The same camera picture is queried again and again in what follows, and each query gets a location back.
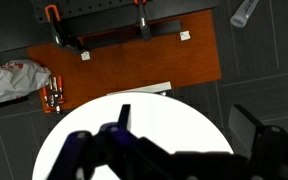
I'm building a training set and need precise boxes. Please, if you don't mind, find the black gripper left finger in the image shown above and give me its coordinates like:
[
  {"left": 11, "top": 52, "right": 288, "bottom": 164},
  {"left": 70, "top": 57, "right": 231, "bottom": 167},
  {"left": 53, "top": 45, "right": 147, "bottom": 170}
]
[{"left": 117, "top": 103, "right": 132, "bottom": 132}]

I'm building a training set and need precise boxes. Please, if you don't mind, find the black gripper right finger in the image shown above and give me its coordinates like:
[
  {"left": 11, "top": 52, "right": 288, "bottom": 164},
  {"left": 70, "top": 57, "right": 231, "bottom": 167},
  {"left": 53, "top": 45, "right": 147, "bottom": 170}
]
[{"left": 228, "top": 103, "right": 266, "bottom": 158}]

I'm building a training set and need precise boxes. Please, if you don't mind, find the small orange metal clamp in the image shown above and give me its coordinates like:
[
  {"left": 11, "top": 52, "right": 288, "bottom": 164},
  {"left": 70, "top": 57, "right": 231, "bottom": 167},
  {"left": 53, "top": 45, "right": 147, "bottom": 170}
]
[
  {"left": 40, "top": 84, "right": 56, "bottom": 115},
  {"left": 49, "top": 74, "right": 66, "bottom": 113}
]

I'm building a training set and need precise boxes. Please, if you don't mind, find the small white paper scrap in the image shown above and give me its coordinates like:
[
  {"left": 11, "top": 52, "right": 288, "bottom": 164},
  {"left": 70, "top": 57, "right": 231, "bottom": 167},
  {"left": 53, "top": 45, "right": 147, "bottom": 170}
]
[
  {"left": 179, "top": 30, "right": 192, "bottom": 42},
  {"left": 80, "top": 50, "right": 92, "bottom": 62}
]

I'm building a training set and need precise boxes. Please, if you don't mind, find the black perforated mounting table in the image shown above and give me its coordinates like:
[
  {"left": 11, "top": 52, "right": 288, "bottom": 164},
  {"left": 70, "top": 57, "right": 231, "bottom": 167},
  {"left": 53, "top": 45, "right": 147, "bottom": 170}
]
[{"left": 0, "top": 0, "right": 220, "bottom": 53}]

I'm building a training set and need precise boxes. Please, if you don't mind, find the clear plastic tube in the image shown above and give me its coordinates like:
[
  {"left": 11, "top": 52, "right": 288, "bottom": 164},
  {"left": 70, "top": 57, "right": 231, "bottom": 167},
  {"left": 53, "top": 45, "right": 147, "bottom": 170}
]
[{"left": 229, "top": 0, "right": 261, "bottom": 29}]

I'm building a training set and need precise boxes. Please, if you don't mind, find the white plastic bag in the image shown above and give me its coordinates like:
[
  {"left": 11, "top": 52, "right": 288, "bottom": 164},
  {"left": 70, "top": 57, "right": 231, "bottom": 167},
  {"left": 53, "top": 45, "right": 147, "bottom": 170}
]
[{"left": 0, "top": 59, "right": 54, "bottom": 107}]

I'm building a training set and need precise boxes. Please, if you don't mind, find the orange handled bar clamp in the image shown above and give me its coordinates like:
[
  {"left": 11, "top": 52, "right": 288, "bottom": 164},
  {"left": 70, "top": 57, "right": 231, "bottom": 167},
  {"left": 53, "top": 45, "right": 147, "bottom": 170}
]
[
  {"left": 44, "top": 4, "right": 86, "bottom": 54},
  {"left": 133, "top": 0, "right": 152, "bottom": 42}
]

